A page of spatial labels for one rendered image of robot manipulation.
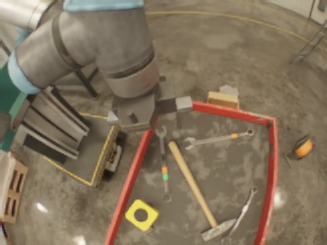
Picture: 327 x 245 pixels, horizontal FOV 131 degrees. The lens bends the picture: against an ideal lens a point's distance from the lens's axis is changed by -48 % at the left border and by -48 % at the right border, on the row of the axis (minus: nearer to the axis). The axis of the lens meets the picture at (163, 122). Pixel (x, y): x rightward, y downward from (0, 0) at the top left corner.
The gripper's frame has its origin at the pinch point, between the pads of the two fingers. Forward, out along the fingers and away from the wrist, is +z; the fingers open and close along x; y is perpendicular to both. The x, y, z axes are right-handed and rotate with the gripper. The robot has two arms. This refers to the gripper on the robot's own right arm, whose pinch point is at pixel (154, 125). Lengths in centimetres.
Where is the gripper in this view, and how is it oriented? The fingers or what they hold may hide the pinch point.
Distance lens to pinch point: 38.9
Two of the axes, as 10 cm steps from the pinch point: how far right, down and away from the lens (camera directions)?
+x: -9.8, 1.6, 0.8
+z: 1.5, 4.9, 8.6
